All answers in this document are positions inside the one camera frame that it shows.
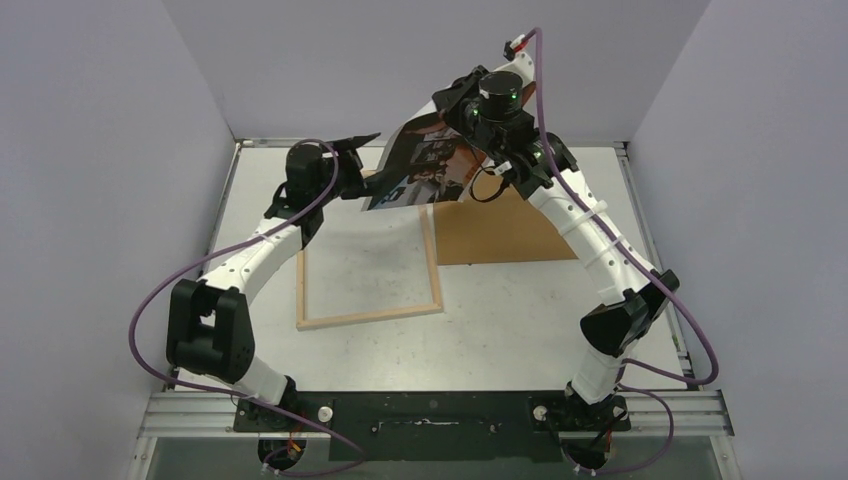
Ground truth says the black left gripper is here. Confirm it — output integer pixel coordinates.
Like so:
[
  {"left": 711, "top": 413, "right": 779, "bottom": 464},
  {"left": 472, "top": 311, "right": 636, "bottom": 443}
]
[{"left": 314, "top": 135, "right": 395, "bottom": 207}]

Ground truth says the glossy photo print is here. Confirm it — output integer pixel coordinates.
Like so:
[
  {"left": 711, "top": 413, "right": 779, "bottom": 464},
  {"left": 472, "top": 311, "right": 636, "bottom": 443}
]
[{"left": 363, "top": 101, "right": 488, "bottom": 211}]

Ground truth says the clear glass pane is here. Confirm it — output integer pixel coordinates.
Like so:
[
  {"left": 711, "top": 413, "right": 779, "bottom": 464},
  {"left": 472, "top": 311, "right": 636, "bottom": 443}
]
[{"left": 304, "top": 201, "right": 431, "bottom": 319}]

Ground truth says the white wooden picture frame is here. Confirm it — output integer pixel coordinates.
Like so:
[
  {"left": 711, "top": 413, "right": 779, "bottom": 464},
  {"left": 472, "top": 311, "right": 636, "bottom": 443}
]
[{"left": 295, "top": 205, "right": 444, "bottom": 331}]

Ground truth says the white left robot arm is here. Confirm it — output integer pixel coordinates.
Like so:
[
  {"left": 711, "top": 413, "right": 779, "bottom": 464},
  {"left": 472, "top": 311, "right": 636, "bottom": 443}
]
[{"left": 166, "top": 134, "right": 375, "bottom": 431}]

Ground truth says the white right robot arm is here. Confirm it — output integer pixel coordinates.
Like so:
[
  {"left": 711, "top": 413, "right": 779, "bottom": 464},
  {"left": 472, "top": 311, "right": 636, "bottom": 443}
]
[{"left": 432, "top": 61, "right": 679, "bottom": 429}]

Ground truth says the brown cardboard backing board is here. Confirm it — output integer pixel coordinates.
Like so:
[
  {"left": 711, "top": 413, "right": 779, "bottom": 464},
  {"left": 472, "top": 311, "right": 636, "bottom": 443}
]
[{"left": 433, "top": 187, "right": 577, "bottom": 266}]

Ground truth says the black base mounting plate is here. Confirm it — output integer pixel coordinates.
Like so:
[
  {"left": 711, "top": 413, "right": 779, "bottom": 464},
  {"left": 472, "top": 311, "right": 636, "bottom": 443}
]
[{"left": 233, "top": 390, "right": 631, "bottom": 466}]

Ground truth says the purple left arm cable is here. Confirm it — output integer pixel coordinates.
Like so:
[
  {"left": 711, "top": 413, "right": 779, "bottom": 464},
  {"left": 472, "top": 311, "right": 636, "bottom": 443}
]
[{"left": 127, "top": 137, "right": 367, "bottom": 479}]

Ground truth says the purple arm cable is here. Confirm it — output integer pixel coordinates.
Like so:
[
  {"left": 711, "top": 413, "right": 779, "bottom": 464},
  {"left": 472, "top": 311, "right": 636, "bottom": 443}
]
[
  {"left": 127, "top": 137, "right": 367, "bottom": 479},
  {"left": 504, "top": 27, "right": 721, "bottom": 477}
]

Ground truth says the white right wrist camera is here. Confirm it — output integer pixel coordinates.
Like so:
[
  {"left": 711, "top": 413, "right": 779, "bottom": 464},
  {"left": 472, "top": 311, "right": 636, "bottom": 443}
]
[{"left": 495, "top": 51, "right": 536, "bottom": 106}]

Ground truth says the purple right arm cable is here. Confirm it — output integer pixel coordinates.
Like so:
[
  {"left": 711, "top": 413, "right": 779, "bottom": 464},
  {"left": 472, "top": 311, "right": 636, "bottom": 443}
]
[{"left": 504, "top": 27, "right": 721, "bottom": 477}]

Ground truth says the aluminium front rail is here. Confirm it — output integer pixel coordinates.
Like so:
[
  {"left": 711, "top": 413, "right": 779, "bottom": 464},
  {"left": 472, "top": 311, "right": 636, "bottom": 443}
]
[{"left": 139, "top": 391, "right": 733, "bottom": 439}]

